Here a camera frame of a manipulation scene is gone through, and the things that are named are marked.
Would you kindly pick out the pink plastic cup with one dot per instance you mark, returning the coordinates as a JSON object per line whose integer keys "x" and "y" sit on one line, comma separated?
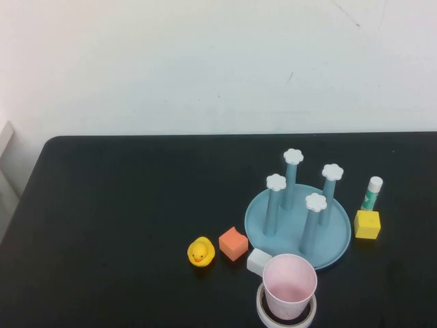
{"x": 290, "y": 273}

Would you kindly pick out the white green glue stick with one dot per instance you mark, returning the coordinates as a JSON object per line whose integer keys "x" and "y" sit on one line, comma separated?
{"x": 370, "y": 198}

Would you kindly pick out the white double-sided tape roll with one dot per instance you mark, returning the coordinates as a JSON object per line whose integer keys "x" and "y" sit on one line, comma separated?
{"x": 260, "y": 304}

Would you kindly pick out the orange foam cube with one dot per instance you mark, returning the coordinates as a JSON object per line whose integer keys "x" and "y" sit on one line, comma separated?
{"x": 233, "y": 244}

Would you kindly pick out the yellow foam cube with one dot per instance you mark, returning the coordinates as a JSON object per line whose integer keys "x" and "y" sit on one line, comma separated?
{"x": 367, "y": 225}

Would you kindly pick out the blue cup stand white caps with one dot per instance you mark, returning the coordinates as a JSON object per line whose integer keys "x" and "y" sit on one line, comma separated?
{"x": 292, "y": 239}

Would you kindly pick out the white foam cube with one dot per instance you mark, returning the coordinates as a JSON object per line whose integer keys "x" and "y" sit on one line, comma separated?
{"x": 255, "y": 261}

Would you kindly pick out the yellow rubber duck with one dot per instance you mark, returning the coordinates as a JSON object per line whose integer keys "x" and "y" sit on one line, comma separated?
{"x": 201, "y": 253}

